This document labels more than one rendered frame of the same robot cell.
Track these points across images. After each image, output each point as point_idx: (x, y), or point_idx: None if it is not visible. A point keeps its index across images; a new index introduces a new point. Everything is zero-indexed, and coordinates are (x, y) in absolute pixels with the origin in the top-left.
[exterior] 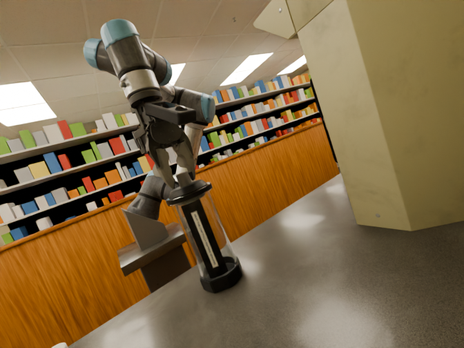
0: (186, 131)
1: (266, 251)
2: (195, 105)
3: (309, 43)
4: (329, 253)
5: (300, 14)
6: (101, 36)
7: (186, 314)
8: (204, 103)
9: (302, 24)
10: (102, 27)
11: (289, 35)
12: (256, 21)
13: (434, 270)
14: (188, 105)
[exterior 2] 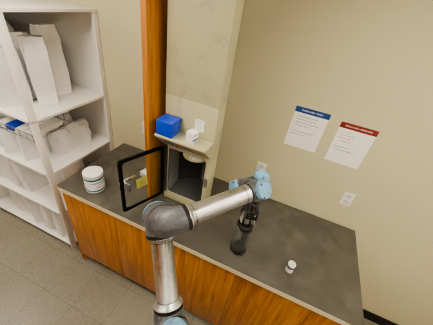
0: (173, 246)
1: (220, 237)
2: None
3: (212, 160)
4: (220, 218)
5: (213, 152)
6: (269, 178)
7: (256, 251)
8: None
9: (212, 155)
10: (269, 175)
11: (210, 158)
12: (206, 151)
13: None
14: None
